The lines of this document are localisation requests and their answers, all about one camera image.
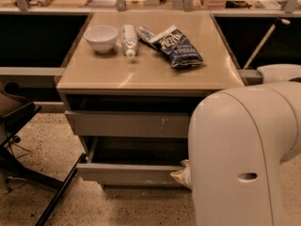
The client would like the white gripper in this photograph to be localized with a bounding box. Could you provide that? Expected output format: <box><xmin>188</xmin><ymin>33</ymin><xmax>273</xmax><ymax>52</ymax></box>
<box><xmin>170</xmin><ymin>159</ymin><xmax>192</xmax><ymax>189</ymax></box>

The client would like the grey drawer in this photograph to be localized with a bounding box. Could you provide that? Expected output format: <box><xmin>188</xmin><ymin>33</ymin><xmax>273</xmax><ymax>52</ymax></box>
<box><xmin>77</xmin><ymin>136</ymin><xmax>188</xmax><ymax>187</ymax></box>
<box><xmin>65</xmin><ymin>111</ymin><xmax>189</xmax><ymax>138</ymax></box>

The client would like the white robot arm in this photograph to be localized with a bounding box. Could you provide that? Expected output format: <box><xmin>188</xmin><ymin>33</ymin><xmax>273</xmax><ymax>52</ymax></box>
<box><xmin>188</xmin><ymin>81</ymin><xmax>301</xmax><ymax>226</ymax></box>

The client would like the grey drawer cabinet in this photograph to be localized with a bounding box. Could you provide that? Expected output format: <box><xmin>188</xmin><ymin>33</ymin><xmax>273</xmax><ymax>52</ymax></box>
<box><xmin>55</xmin><ymin>10</ymin><xmax>247</xmax><ymax>192</ymax></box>

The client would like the grey top drawer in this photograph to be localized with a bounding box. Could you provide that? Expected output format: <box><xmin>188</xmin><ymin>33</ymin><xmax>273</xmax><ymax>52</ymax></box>
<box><xmin>65</xmin><ymin>111</ymin><xmax>189</xmax><ymax>138</ymax></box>

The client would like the blue vinegar chip bag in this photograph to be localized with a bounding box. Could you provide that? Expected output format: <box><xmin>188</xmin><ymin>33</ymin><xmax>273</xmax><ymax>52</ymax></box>
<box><xmin>136</xmin><ymin>25</ymin><xmax>203</xmax><ymax>69</ymax></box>

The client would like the clear plastic water bottle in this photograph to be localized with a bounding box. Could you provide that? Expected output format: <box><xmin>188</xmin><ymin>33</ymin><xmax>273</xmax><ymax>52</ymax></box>
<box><xmin>121</xmin><ymin>24</ymin><xmax>138</xmax><ymax>59</ymax></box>

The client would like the white bowl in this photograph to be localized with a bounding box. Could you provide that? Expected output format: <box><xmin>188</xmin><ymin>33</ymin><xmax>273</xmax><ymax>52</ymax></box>
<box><xmin>84</xmin><ymin>25</ymin><xmax>119</xmax><ymax>54</ymax></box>

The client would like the black office chair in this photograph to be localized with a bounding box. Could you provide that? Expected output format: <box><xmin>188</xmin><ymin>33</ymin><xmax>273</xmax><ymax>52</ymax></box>
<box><xmin>0</xmin><ymin>82</ymin><xmax>86</xmax><ymax>226</ymax></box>

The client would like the white stick with tip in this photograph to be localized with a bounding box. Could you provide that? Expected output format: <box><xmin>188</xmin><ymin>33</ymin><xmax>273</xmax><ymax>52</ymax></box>
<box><xmin>243</xmin><ymin>18</ymin><xmax>291</xmax><ymax>70</ymax></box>

